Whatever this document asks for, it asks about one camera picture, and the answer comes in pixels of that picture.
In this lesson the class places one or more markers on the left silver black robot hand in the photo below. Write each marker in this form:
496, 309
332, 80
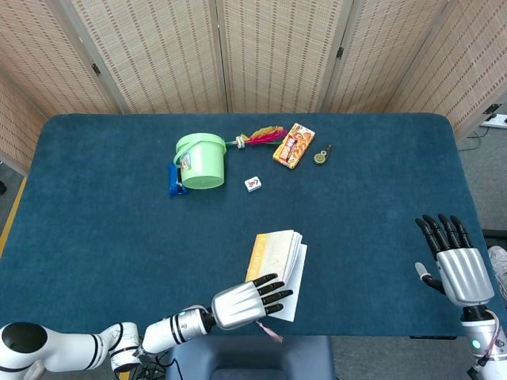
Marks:
237, 306

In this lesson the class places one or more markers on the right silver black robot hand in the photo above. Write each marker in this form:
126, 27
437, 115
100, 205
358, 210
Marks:
465, 277

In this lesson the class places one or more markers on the blue white bookmark pink tassel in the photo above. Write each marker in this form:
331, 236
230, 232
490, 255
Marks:
271, 333

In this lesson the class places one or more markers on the yellow cover lined notebook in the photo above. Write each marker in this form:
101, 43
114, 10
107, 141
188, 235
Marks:
273, 253

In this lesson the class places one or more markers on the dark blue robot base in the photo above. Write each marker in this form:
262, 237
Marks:
249, 356

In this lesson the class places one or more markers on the white grey sneaker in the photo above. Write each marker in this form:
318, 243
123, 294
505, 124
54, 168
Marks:
501, 261

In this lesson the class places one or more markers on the white mahjong tile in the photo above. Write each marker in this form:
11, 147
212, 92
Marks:
252, 184

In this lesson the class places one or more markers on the green plastic bucket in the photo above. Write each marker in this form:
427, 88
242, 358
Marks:
202, 166

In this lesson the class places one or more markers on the dark blue table cloth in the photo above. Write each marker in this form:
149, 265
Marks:
99, 237

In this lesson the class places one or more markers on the white power strip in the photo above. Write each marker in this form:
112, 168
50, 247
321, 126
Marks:
497, 120

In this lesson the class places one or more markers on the yellow curry box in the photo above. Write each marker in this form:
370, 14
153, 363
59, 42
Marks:
292, 148

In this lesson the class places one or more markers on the black screen hinge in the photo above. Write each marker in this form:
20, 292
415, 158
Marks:
340, 53
96, 69
492, 109

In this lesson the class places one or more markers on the colourful feather shuttlecock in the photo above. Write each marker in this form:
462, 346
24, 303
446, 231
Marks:
263, 137

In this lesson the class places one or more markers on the woven folding screen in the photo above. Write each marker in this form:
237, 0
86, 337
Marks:
158, 47

